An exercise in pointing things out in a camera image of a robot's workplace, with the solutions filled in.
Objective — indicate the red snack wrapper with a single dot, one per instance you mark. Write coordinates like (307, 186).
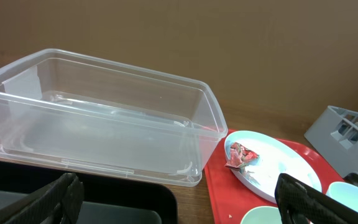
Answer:
(240, 157)

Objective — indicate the grey dishwasher rack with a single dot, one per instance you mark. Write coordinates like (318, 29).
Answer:
(335, 136)

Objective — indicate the clear plastic bin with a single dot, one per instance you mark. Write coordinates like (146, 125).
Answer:
(71, 106)

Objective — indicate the light blue plate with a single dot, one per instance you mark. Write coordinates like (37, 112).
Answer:
(260, 176)

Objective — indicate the light blue bowl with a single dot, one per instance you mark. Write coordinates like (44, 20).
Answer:
(344, 193)

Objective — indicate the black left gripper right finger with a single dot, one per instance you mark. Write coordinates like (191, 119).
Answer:
(299, 203)

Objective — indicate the green bowl with rice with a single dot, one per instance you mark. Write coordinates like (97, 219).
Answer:
(262, 215)

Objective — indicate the red serving tray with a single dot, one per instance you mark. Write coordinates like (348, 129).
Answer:
(231, 199)

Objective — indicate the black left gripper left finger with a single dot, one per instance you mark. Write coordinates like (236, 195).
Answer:
(57, 202)

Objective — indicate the black tray bin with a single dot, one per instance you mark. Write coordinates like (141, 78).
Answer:
(107, 199)

